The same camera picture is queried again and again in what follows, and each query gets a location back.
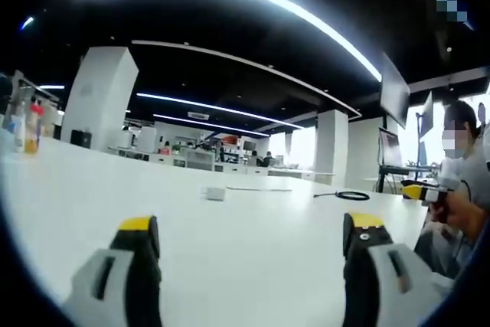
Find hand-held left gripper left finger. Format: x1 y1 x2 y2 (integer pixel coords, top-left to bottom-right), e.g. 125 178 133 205
63 214 162 327

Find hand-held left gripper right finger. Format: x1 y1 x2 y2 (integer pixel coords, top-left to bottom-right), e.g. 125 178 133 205
341 211 445 327

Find black Type-C cable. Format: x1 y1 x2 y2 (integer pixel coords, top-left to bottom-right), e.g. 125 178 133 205
313 190 371 202

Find white charger adapter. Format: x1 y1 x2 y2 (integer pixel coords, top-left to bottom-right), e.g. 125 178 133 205
201 186 227 203

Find white desk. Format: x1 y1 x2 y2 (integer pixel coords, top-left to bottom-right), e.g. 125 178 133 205
0 127 430 327

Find person's right hand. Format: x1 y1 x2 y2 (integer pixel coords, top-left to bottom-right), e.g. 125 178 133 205
428 190 484 238

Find person's torso in grey shirt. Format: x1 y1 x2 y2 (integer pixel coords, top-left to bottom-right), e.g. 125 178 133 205
443 99 490 213

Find laptop screen on stand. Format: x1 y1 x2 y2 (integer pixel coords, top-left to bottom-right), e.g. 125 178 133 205
378 126 404 168

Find person's legs in grey trousers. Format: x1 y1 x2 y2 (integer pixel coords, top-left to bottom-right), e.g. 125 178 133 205
414 222 475 279

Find large black hanging monitor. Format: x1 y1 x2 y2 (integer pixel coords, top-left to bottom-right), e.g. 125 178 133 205
380 51 411 130

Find black box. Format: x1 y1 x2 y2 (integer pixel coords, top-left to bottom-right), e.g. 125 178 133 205
70 129 93 149

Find orange bottle with red cap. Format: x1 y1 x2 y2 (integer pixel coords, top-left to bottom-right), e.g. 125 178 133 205
24 103 43 155

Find white bottle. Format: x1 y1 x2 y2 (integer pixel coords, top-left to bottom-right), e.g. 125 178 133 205
10 106 27 154

